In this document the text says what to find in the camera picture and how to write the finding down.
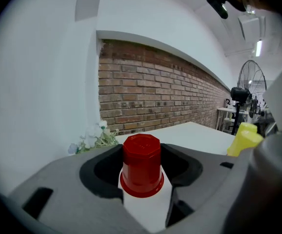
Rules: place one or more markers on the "grey wall panel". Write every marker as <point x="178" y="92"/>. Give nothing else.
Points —
<point x="88" y="4"/>

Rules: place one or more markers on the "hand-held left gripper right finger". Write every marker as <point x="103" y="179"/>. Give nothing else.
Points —
<point x="204" y="179"/>

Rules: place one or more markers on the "white artificial flowers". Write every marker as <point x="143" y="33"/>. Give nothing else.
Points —
<point x="94" y="136"/>

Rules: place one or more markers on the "yellow cup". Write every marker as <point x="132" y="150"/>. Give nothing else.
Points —
<point x="243" y="142"/>
<point x="248" y="127"/>

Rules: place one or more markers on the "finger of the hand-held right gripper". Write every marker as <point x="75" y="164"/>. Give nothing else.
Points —
<point x="265" y="184"/>

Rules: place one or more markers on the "person's white shirt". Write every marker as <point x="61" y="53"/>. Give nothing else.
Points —
<point x="281" y="99"/>

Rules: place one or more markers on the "ceiling tube light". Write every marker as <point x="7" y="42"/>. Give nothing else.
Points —
<point x="258" y="48"/>

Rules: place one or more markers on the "white background table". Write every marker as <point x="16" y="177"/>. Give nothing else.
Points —
<point x="225" y="113"/>

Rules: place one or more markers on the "ceiling air conditioner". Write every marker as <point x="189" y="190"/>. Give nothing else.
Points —
<point x="250" y="25"/>

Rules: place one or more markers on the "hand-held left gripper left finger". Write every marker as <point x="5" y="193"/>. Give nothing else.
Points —
<point x="67" y="179"/>

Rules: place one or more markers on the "black standing fan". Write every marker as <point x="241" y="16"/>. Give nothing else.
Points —
<point x="252" y="77"/>

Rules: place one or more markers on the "red cup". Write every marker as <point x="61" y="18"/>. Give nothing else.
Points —
<point x="141" y="164"/>

